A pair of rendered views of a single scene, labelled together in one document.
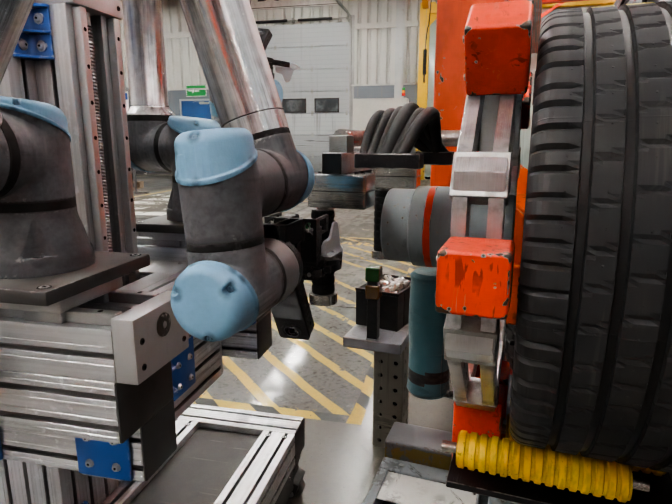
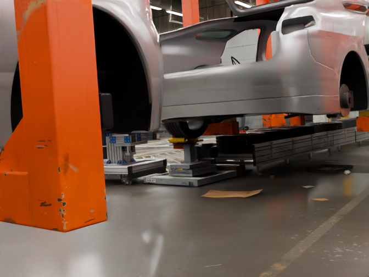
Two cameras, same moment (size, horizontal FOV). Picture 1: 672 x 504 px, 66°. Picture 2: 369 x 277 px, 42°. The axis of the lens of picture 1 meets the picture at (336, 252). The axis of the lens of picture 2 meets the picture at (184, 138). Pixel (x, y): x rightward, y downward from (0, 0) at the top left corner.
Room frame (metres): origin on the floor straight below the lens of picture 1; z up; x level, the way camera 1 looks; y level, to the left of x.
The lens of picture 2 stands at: (-4.68, -2.24, 0.83)
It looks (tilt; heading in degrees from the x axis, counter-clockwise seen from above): 3 degrees down; 19
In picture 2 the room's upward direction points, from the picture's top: 4 degrees counter-clockwise
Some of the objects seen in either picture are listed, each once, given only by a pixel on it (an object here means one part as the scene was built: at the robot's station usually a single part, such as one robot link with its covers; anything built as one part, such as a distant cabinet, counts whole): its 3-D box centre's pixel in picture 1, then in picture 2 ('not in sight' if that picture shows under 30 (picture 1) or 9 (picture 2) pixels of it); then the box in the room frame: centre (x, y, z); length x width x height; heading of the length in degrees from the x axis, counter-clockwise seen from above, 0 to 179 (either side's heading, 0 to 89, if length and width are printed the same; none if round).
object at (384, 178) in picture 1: (397, 174); not in sight; (1.09, -0.13, 0.93); 0.09 x 0.05 x 0.05; 70
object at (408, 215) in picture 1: (447, 227); not in sight; (0.88, -0.19, 0.85); 0.21 x 0.14 x 0.14; 70
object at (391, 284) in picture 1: (389, 298); not in sight; (1.55, -0.17, 0.51); 0.20 x 0.14 x 0.13; 150
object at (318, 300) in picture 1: (323, 253); not in sight; (0.78, 0.02, 0.83); 0.04 x 0.04 x 0.16
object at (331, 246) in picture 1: (333, 241); not in sight; (0.74, 0.00, 0.85); 0.09 x 0.03 x 0.06; 155
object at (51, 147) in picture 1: (19, 149); not in sight; (0.73, 0.44, 0.98); 0.13 x 0.12 x 0.14; 163
